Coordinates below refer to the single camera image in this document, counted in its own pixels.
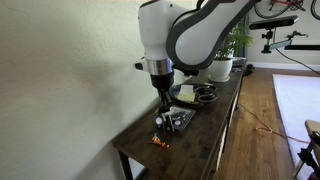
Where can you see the red bicycle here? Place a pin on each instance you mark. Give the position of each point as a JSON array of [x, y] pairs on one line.
[[283, 2]]

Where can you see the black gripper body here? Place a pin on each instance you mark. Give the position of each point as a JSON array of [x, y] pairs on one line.
[[162, 81]]

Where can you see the black stereo camera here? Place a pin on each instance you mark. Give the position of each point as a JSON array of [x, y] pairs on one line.
[[273, 22]]

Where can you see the white rug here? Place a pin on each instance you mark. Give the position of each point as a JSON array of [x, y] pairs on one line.
[[296, 100]]

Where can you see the green potted plant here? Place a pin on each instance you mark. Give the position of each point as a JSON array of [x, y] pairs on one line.
[[235, 40]]

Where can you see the dark round plate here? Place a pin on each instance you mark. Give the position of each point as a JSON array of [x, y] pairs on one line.
[[175, 91]]

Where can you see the light wood stool with clamp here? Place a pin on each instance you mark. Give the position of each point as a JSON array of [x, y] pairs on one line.
[[313, 126]]

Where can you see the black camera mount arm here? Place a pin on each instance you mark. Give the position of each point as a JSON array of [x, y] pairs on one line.
[[280, 44]]

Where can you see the silver key bunch round tag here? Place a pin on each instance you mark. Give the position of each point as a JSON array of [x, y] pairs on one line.
[[178, 121]]

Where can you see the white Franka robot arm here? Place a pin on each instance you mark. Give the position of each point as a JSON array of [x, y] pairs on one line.
[[153, 33]]

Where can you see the white plant pot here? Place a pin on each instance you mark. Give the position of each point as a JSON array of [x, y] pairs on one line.
[[220, 68]]

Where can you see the dark wood console table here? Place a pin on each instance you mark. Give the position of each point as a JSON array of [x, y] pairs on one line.
[[186, 153]]

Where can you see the pale yellow paper note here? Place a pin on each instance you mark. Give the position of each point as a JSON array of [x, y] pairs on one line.
[[186, 95]]

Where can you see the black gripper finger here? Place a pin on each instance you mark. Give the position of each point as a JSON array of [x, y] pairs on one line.
[[162, 100], [168, 96]]

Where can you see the small black floor object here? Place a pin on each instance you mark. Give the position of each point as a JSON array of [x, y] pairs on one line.
[[249, 70]]

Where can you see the blue square tray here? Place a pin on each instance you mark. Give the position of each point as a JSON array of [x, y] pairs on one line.
[[190, 115]]

